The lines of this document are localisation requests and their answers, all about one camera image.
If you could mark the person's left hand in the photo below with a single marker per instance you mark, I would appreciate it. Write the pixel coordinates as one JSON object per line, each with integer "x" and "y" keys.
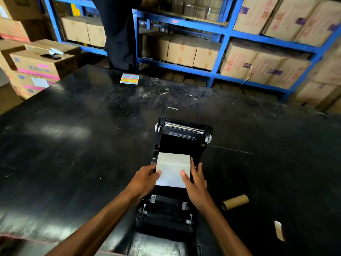
{"x": 141, "y": 183}

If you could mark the person's right hand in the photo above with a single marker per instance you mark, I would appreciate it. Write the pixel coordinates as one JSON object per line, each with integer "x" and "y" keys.
{"x": 197, "y": 191}

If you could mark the person's left thumb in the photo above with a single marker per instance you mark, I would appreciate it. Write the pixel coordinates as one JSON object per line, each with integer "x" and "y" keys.
{"x": 157, "y": 175}

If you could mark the person's right thumb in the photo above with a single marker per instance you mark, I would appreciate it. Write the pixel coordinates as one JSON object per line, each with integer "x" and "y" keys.
{"x": 185, "y": 176}

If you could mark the person's right middle finger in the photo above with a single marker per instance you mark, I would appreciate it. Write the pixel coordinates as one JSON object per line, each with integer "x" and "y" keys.
{"x": 200, "y": 171}

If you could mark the white label paper roll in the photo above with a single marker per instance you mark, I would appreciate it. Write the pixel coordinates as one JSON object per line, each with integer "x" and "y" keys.
{"x": 171, "y": 167}

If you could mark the person's right forearm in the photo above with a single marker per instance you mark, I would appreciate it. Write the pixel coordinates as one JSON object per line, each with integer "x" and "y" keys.
{"x": 226, "y": 231}

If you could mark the person's left forearm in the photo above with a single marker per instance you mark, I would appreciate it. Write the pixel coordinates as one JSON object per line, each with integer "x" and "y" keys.
{"x": 98, "y": 223}

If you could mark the black label printer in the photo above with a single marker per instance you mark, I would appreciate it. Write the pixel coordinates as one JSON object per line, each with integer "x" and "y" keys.
{"x": 170, "y": 213}

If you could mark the brown cardboard tube core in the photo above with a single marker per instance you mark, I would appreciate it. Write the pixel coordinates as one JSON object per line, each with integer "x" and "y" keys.
{"x": 235, "y": 202}

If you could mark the white paper scrap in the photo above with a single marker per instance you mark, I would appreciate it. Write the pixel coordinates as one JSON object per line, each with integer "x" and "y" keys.
{"x": 279, "y": 230}

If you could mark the colourful striped sticker sheet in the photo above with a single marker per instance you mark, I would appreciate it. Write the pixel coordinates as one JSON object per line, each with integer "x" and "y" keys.
{"x": 129, "y": 79}

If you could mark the plain brown cardboard box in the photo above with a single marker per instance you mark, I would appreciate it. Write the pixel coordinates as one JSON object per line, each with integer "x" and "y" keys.
{"x": 182, "y": 51}
{"x": 206, "y": 57}
{"x": 155, "y": 47}
{"x": 96, "y": 34}
{"x": 75, "y": 29}

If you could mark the blue metal shelf rack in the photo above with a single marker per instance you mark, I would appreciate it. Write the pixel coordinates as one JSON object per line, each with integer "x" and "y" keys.
{"x": 226, "y": 33}

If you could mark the cardboard box with white label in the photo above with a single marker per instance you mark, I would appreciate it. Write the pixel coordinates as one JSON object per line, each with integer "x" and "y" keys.
{"x": 32, "y": 85}

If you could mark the stack of red-printed cardboard boxes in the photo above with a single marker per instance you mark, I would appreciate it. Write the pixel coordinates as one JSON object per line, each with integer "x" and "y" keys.
{"x": 287, "y": 42}

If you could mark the cardboard box with pink label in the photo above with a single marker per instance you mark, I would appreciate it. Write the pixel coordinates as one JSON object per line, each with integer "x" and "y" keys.
{"x": 42, "y": 67}

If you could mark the small black device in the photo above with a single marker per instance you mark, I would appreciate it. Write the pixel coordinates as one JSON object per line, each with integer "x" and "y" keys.
{"x": 50, "y": 57}

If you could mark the clear plastic-wrapped bundle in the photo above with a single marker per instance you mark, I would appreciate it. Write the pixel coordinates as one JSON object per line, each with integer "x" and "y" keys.
{"x": 191, "y": 7}

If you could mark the open brown cardboard box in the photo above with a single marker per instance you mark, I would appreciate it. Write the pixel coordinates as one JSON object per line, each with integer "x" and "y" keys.
{"x": 53, "y": 45}

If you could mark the cardboard box with pink stripe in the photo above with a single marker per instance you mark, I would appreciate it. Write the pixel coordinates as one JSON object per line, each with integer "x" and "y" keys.
{"x": 16, "y": 30}

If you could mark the large brown cardboard box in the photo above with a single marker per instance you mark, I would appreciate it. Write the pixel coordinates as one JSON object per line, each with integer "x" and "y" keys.
{"x": 18, "y": 7}

